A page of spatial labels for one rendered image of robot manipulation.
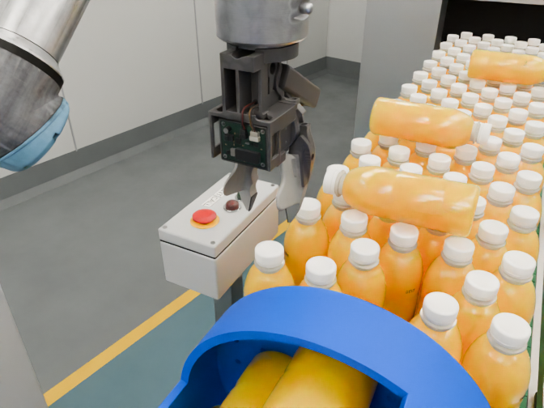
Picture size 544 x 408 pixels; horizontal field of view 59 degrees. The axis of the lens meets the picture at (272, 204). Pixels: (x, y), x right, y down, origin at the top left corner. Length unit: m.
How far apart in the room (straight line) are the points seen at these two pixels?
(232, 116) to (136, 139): 3.18
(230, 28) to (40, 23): 0.46
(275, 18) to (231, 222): 0.36
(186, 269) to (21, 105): 0.35
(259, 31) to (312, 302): 0.24
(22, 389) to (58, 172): 2.46
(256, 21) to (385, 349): 0.29
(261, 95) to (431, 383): 0.29
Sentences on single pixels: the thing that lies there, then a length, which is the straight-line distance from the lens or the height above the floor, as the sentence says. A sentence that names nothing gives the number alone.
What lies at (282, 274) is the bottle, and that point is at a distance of 0.65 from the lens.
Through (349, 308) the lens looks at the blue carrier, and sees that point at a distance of 0.38.
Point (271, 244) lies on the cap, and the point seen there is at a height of 1.11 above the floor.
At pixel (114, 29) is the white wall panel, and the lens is 3.43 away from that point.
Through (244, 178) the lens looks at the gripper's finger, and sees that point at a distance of 0.58.
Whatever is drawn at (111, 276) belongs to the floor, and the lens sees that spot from 2.44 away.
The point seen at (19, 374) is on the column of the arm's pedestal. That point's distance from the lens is 0.99.
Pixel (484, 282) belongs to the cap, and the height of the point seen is 1.11.
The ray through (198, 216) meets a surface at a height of 1.11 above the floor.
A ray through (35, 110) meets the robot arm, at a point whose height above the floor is 1.24.
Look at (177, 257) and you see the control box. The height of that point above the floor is 1.06.
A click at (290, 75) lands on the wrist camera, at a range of 0.51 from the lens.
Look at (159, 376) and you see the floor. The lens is 1.96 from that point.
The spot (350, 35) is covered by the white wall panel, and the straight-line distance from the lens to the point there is 5.21.
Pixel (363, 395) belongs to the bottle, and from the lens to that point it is 0.40.
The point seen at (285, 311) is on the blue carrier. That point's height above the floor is 1.23.
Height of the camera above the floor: 1.50
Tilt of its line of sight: 32 degrees down
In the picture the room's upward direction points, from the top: straight up
